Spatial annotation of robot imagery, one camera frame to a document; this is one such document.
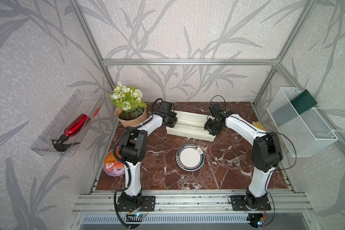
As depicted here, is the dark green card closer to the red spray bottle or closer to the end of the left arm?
the end of the left arm

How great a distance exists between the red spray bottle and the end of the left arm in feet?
1.11

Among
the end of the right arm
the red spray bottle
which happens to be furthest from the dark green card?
the red spray bottle

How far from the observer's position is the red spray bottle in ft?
1.95

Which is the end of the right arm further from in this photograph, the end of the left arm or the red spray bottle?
the red spray bottle

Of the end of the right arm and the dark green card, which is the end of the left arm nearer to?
the end of the right arm

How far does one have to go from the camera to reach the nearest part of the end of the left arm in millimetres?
768
